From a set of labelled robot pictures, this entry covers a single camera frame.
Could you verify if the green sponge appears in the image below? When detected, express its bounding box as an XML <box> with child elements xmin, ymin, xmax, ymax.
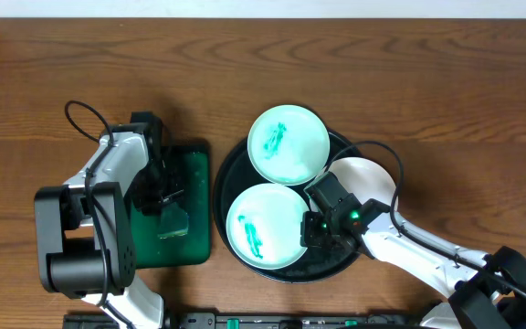
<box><xmin>157</xmin><ymin>203</ymin><xmax>189</xmax><ymax>239</ymax></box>

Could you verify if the white plate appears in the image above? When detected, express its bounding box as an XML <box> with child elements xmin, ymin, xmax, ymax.
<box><xmin>328</xmin><ymin>157</ymin><xmax>395</xmax><ymax>206</ymax></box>

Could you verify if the black round tray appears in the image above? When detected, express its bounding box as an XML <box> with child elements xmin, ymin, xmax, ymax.
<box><xmin>212</xmin><ymin>139</ymin><xmax>360</xmax><ymax>283</ymax></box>

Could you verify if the mint plate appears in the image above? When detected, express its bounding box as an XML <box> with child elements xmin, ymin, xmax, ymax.
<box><xmin>226</xmin><ymin>183</ymin><xmax>310</xmax><ymax>271</ymax></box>
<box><xmin>247</xmin><ymin>104</ymin><xmax>330</xmax><ymax>186</ymax></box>

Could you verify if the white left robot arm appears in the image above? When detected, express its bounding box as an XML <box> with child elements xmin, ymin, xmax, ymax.
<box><xmin>34</xmin><ymin>112</ymin><xmax>189</xmax><ymax>328</ymax></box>

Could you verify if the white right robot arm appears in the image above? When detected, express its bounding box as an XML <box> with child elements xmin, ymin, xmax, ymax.
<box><xmin>301</xmin><ymin>172</ymin><xmax>526</xmax><ymax>328</ymax></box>

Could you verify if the black rectangular sponge tray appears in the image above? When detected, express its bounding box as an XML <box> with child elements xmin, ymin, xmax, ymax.
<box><xmin>127</xmin><ymin>143</ymin><xmax>211</xmax><ymax>269</ymax></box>

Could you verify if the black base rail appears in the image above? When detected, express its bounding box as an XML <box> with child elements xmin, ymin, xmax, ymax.
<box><xmin>61</xmin><ymin>311</ymin><xmax>447</xmax><ymax>329</ymax></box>

